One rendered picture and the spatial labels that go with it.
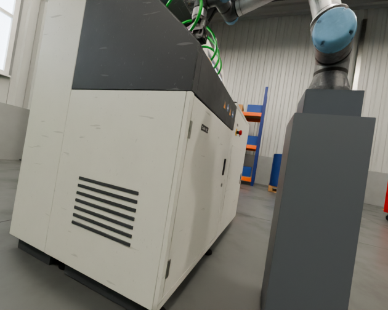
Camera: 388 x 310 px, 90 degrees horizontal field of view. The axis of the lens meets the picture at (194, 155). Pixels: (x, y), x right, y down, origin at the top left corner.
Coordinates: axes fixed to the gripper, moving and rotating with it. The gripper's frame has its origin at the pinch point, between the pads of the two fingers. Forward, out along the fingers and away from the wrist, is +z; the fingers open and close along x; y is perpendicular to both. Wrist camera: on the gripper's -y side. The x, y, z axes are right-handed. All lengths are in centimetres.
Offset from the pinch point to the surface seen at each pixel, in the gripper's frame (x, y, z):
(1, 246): -36, -67, 110
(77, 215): -35, -20, 83
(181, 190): -30, 22, 64
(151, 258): -35, 17, 87
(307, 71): 649, 109, -298
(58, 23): -35, -52, 0
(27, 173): -35, -57, 72
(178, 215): -30, 22, 73
